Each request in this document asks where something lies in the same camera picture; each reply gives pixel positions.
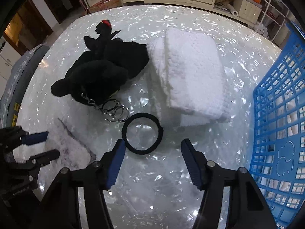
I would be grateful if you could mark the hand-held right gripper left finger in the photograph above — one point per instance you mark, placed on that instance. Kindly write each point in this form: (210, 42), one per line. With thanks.
(116, 162)

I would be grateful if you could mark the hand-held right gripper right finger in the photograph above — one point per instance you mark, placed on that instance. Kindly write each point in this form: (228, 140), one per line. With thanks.
(191, 162)

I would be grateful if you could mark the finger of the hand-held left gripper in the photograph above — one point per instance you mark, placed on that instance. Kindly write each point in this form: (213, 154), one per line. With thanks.
(35, 137)
(45, 156)

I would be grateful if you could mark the grey stained cloth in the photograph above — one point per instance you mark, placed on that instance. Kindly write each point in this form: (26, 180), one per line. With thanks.
(69, 145)

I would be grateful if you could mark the blue plastic basket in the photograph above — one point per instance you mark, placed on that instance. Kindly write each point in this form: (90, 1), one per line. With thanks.
(286, 153)

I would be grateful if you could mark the metal keyring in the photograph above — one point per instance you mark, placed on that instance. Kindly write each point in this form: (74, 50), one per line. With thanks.
(89, 101)

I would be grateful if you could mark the white fluffy folded towel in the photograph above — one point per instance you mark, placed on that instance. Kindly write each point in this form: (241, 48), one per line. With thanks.
(190, 71)

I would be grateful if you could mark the black plush toy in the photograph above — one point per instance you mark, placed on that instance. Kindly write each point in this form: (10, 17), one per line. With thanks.
(107, 59)

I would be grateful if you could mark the white plastic bag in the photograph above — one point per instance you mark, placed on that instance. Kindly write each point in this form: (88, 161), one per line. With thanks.
(262, 29)

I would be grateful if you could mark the brown cardboard box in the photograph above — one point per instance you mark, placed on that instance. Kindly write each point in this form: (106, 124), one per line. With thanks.
(104, 3)

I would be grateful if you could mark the white paper roll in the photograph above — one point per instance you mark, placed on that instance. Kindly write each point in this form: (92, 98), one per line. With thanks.
(232, 10)

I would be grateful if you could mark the white metal rack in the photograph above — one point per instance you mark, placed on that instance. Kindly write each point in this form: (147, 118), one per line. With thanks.
(270, 7)

